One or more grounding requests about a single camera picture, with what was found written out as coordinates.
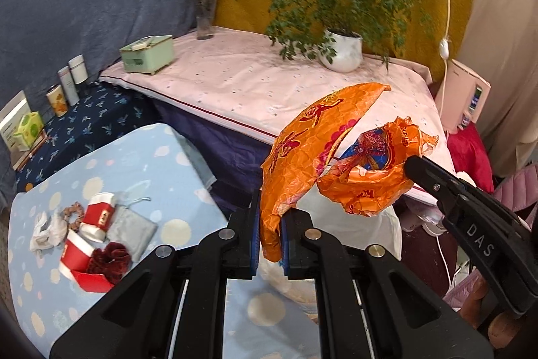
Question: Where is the red white paper cup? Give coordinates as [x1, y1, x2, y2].
[80, 193, 116, 243]

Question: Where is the white plastic bag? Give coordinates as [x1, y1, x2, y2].
[257, 191, 403, 303]

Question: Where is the beige curtain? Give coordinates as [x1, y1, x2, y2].
[456, 0, 538, 177]

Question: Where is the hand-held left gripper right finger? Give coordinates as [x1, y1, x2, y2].
[281, 212, 494, 359]

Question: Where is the green tissue box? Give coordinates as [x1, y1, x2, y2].
[12, 112, 45, 151]

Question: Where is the person's right hand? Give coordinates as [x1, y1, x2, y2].
[459, 281, 528, 347]

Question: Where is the red cloth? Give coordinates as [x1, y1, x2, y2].
[446, 122, 496, 193]

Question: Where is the thin white cable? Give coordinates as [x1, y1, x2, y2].
[435, 235, 461, 292]

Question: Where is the light blue dotted cloth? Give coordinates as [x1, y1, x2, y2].
[6, 123, 320, 359]

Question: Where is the pink quilted jacket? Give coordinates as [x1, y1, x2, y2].
[443, 165, 538, 309]

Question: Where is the pink dotted scrunchie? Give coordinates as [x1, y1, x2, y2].
[63, 201, 87, 228]

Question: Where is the green plant in white pot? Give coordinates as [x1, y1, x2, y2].
[231, 0, 435, 74]

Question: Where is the white cardboard box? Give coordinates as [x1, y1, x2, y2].
[0, 91, 32, 151]

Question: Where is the white bottle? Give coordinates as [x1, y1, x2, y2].
[68, 55, 88, 85]

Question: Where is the white plastic object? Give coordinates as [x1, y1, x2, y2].
[420, 216, 444, 236]

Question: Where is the orange blue-print foil wrapper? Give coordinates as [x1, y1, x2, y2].
[316, 116, 440, 217]

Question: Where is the orange print can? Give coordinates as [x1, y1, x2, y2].
[46, 85, 69, 117]

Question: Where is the grey tube bottle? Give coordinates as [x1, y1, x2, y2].
[57, 66, 79, 106]

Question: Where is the pink cloth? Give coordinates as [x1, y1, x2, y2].
[99, 27, 457, 204]

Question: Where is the wooden tray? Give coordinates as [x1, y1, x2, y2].
[12, 130, 49, 170]

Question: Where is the dark red velvet scrunchie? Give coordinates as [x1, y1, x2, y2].
[87, 242, 132, 283]

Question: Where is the glass vase with pink flowers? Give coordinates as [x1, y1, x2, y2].
[180, 0, 228, 41]

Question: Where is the pink white appliance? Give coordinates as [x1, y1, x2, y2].
[435, 60, 492, 135]

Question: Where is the red white paper carton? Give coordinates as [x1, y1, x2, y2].
[59, 230, 116, 293]

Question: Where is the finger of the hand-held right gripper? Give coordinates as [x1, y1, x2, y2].
[404, 155, 477, 217]

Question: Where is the mint green storage box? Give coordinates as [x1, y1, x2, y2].
[119, 35, 175, 74]

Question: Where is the navy printed cloth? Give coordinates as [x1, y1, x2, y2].
[14, 79, 160, 195]

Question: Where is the purple cloth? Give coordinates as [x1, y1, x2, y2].
[153, 98, 278, 212]

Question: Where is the crumpled white tissue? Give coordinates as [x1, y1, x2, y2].
[29, 212, 69, 254]

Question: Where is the large orange foil wrapper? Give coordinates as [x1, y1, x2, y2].
[260, 82, 392, 264]

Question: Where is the grey drawstring pouch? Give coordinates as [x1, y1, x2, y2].
[107, 197, 159, 262]

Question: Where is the white cable with switch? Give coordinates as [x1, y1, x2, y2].
[434, 0, 454, 99]

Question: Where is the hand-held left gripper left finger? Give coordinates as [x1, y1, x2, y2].
[49, 187, 262, 359]

